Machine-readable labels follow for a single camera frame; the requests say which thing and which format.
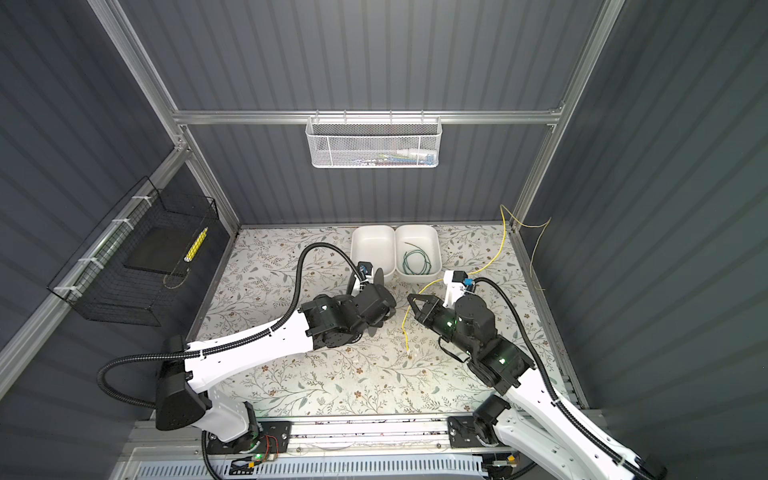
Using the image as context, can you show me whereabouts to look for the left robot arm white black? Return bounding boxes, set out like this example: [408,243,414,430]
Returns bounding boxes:
[96,242,396,443]

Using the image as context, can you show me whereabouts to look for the items in white basket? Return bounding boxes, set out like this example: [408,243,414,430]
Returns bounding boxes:
[352,148,439,167]

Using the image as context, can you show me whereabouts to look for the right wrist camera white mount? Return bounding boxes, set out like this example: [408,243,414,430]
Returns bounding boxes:
[443,270,475,308]

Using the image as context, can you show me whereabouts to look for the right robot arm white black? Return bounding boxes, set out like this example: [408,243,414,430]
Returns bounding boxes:
[408,271,668,479]

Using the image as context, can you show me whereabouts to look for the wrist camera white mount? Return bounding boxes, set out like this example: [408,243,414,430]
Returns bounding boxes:
[350,261,374,295]
[443,270,475,308]

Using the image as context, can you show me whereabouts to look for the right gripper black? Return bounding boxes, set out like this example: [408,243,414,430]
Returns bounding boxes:
[408,290,476,359]

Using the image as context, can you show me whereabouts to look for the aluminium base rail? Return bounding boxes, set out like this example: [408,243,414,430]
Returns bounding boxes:
[110,413,631,480]

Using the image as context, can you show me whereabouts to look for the white tray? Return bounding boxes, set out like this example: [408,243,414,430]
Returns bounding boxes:
[395,224,443,284]
[351,225,396,283]

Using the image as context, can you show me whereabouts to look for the black wire basket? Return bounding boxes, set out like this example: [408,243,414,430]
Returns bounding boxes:
[48,177,219,327]

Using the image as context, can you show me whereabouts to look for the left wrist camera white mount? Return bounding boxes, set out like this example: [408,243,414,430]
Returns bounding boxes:
[350,261,374,295]

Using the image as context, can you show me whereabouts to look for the white wire mesh basket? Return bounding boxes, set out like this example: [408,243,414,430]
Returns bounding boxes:
[305,119,443,169]

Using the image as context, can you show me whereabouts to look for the black flat pad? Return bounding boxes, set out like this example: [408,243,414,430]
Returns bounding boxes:
[124,227,191,276]

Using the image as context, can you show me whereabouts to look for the grey perforated cable spool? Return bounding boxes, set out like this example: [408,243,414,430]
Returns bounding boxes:
[345,268,385,296]

